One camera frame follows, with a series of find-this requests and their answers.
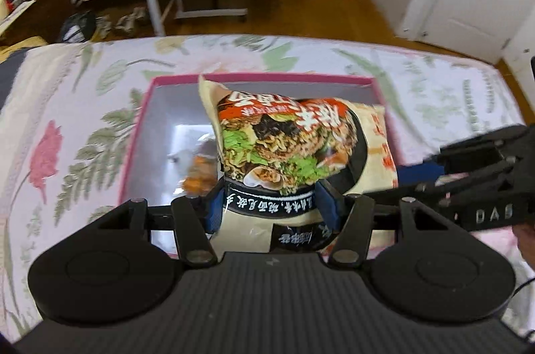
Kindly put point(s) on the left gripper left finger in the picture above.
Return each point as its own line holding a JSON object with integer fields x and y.
{"x": 191, "y": 241}

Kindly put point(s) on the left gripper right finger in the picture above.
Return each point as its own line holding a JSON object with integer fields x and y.
{"x": 351, "y": 218}

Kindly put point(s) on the orange candy bag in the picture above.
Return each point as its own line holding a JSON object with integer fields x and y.
{"x": 202, "y": 176}

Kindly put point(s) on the beige instant noodle packet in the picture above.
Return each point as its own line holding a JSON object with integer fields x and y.
{"x": 285, "y": 145}

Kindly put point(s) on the pink storage box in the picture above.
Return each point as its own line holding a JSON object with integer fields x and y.
{"x": 174, "y": 128}

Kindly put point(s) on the floral bed sheet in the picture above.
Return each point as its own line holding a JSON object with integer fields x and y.
{"x": 69, "y": 118}

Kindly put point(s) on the dark wooden nightstand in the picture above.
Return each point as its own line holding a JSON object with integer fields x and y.
{"x": 44, "y": 18}

